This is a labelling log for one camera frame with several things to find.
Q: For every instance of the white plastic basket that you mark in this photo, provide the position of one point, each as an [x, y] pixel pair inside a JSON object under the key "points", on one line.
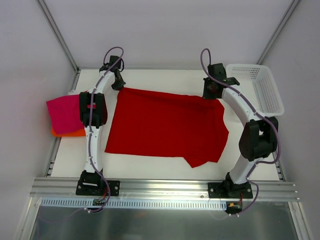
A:
{"points": [[259, 86]]}

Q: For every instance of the left aluminium frame post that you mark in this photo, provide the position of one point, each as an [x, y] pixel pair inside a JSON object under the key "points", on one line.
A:
{"points": [[57, 33]]}

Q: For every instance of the folded white t shirt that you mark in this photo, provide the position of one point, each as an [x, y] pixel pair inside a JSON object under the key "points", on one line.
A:
{"points": [[72, 92]]}

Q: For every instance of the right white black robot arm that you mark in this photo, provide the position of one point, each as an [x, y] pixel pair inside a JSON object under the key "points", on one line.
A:
{"points": [[258, 139]]}

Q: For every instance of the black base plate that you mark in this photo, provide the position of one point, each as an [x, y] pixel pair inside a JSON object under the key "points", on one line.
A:
{"points": [[225, 191], [113, 187]]}

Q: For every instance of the right aluminium frame post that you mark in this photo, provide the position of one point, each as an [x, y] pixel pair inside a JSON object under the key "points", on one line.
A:
{"points": [[278, 30]]}

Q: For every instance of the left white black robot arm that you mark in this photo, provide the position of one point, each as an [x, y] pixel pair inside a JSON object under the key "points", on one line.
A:
{"points": [[94, 115]]}

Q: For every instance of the folded orange t shirt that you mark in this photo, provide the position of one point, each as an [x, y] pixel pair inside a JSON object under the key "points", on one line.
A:
{"points": [[77, 133]]}

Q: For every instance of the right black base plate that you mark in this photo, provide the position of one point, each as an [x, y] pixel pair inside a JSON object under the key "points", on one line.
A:
{"points": [[225, 191]]}

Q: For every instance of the red t shirt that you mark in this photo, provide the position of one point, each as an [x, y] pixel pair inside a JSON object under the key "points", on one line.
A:
{"points": [[159, 124]]}

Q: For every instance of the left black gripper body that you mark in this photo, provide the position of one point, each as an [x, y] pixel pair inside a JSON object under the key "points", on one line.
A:
{"points": [[119, 82]]}

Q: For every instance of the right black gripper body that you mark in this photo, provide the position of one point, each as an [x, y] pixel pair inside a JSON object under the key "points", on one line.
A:
{"points": [[210, 90]]}

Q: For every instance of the aluminium mounting rail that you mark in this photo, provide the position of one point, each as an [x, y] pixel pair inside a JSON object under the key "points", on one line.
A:
{"points": [[143, 189]]}

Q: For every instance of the white slotted cable duct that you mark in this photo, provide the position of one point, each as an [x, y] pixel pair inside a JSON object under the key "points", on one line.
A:
{"points": [[134, 203]]}

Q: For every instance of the folded pink t shirt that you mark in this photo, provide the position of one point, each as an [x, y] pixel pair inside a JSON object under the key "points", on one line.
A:
{"points": [[64, 114]]}

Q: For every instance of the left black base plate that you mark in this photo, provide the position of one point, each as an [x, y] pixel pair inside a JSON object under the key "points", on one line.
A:
{"points": [[113, 187]]}

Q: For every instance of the aluminium frame post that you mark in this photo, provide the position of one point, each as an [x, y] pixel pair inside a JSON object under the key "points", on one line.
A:
{"points": [[57, 33], [278, 30]]}

